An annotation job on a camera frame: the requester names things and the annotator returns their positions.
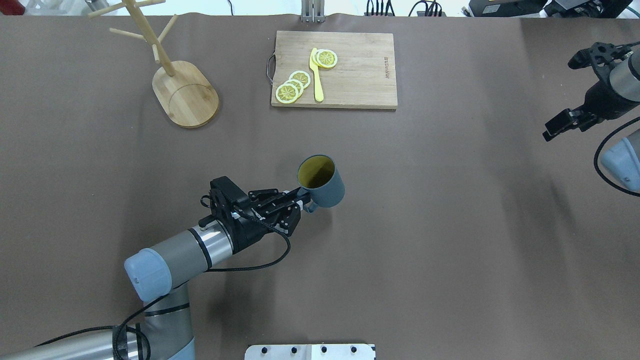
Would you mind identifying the lemon slice top right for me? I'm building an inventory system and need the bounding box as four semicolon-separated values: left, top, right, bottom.
314;48;338;69

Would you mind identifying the bamboo cutting board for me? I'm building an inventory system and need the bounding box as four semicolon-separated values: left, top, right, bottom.
270;30;398;110

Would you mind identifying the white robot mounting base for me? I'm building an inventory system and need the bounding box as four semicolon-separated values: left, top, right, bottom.
244;343;377;360

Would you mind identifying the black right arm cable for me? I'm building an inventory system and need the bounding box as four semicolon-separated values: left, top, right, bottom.
593;116;640;197

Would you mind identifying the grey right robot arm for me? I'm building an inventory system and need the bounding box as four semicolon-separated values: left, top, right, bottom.
542;42;640;197

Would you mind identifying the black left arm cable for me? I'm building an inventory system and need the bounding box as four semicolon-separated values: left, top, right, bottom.
35;195;292;360

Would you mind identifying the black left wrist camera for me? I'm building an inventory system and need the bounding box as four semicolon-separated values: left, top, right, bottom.
209;176;250;221

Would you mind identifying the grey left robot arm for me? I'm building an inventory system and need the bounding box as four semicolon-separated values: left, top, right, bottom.
3;177;321;360

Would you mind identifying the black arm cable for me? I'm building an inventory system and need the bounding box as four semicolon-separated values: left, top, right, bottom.
35;195;292;360
593;116;640;197

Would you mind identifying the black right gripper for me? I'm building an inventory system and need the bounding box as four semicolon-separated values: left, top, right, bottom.
542;80;639;142

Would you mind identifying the blue cup yellow inside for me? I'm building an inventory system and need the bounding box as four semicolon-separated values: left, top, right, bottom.
296;154;345;214

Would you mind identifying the lemon slice middle left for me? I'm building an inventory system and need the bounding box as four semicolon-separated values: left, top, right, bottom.
285;79;305;96

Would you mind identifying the yellow plastic knife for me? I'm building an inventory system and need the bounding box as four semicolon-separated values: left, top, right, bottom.
308;48;325;103

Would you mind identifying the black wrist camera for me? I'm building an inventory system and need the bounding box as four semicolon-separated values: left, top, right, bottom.
209;176;250;221
567;42;639;82

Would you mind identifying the lemon slice front left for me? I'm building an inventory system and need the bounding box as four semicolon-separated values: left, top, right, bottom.
274;82;300;104

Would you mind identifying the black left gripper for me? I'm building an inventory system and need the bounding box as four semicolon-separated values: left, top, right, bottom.
209;187;311;253

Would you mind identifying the grey metal clamp bracket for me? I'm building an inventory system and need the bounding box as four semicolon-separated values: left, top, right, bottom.
301;0;326;24

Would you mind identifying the lemon slice under knife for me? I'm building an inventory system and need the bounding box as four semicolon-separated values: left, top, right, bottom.
310;47;320;68

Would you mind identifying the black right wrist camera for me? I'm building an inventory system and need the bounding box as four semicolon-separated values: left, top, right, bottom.
567;42;639;82

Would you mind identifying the wooden cup storage rack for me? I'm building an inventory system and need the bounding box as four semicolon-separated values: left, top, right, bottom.
87;0;220;129

